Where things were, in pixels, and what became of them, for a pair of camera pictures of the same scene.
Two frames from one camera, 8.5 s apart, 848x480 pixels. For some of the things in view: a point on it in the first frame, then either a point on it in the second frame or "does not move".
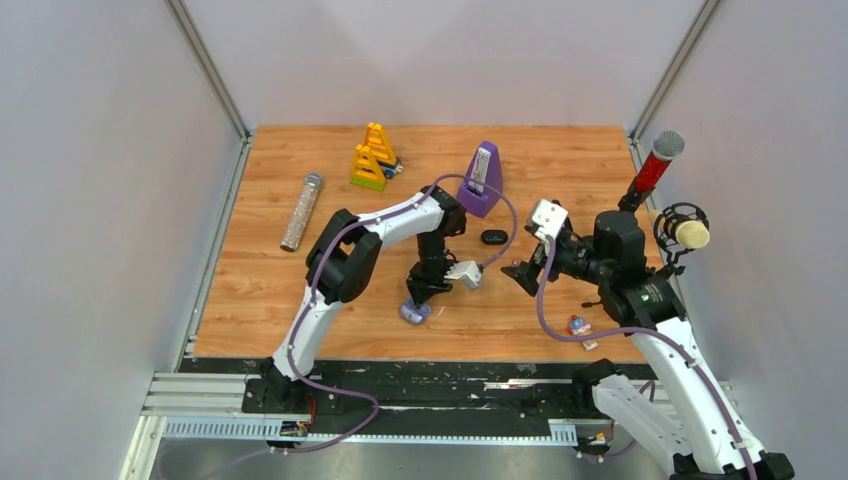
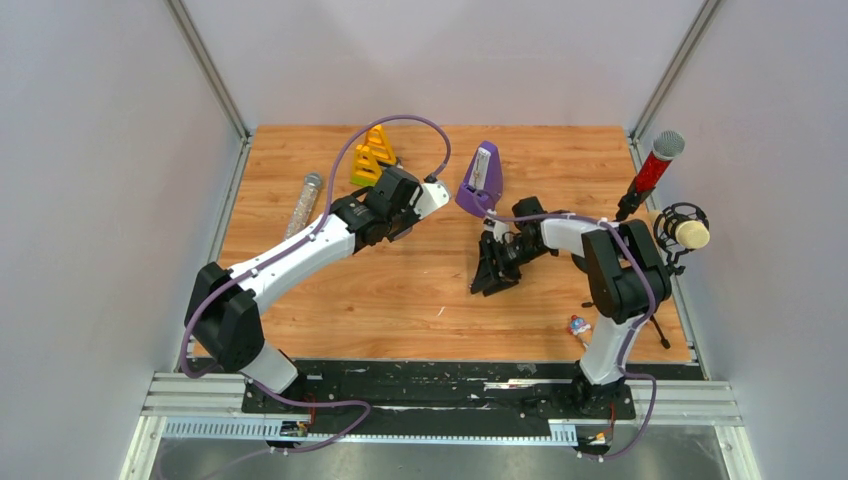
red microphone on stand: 667,146 does not move
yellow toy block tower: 365,170 does not move
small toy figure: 578,325 does not move
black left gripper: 420,283 → 413,218
